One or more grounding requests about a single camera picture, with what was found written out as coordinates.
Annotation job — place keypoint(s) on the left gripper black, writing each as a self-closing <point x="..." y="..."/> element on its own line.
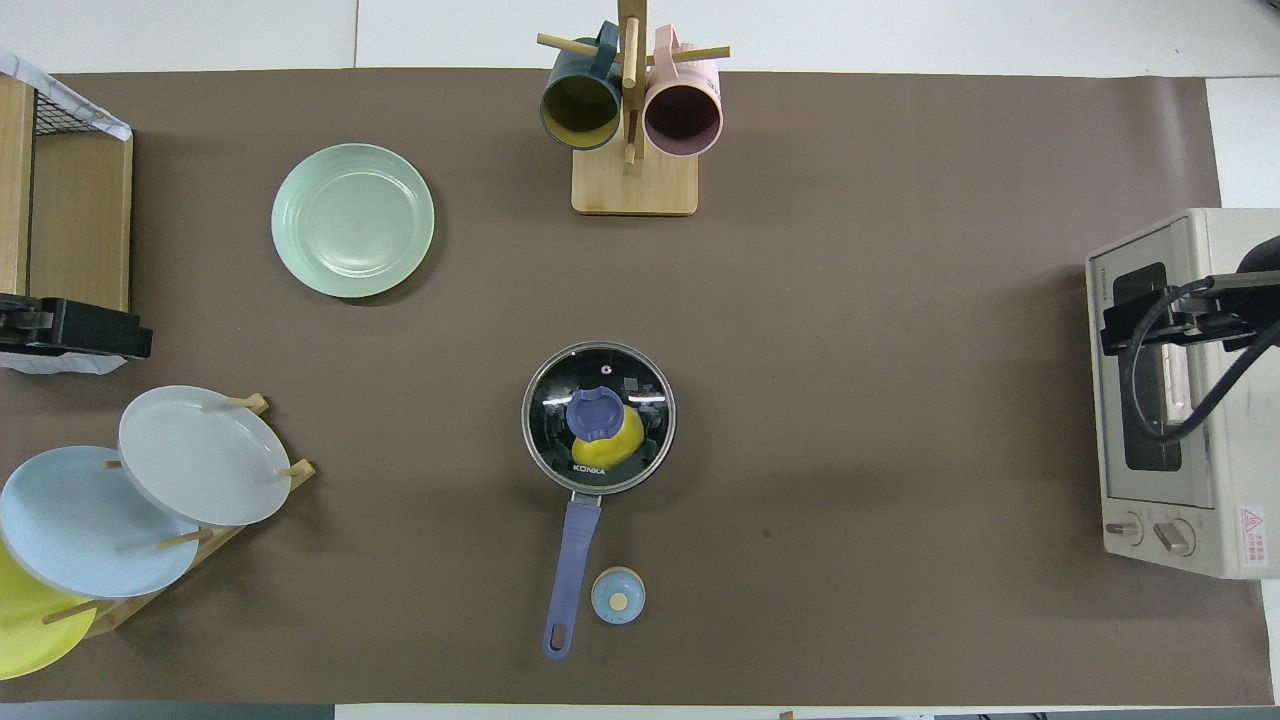
<point x="30" y="325"/>

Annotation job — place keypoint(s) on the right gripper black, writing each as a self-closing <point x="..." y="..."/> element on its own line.
<point x="1215" y="315"/>

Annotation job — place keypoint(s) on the grey plate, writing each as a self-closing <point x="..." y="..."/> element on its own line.
<point x="200" y="455"/>

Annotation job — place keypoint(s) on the light blue plate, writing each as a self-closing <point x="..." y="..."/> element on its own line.
<point x="80" y="525"/>

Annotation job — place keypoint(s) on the mint green plate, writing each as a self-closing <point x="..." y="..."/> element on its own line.
<point x="352" y="220"/>

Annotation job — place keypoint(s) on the wooden plate rack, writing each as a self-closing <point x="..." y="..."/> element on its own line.
<point x="115" y="615"/>

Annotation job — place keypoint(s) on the yellow plate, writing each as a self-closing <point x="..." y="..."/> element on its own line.
<point x="30" y="630"/>

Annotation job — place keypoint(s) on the white crumpled cloth piece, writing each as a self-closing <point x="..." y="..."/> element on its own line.
<point x="60" y="368"/>

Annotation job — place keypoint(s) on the wooden shelf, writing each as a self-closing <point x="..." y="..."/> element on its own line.
<point x="80" y="220"/>

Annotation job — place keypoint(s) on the beige toaster oven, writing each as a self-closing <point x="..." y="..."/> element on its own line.
<point x="1230" y="450"/>

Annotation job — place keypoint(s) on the white patterned cloth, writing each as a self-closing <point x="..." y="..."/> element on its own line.
<point x="20" y="72"/>

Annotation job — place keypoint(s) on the brown table mat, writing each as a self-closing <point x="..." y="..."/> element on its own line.
<point x="850" y="400"/>

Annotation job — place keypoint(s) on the pink ribbed mug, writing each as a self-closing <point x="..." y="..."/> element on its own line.
<point x="683" y="118"/>

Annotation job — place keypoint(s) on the wooden mug tree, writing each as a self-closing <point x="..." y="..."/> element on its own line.
<point x="635" y="185"/>

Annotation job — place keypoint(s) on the dark teal mug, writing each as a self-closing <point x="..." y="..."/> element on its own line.
<point x="580" y="110"/>

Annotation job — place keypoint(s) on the small blue round container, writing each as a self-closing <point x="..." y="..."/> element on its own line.
<point x="610" y="590"/>

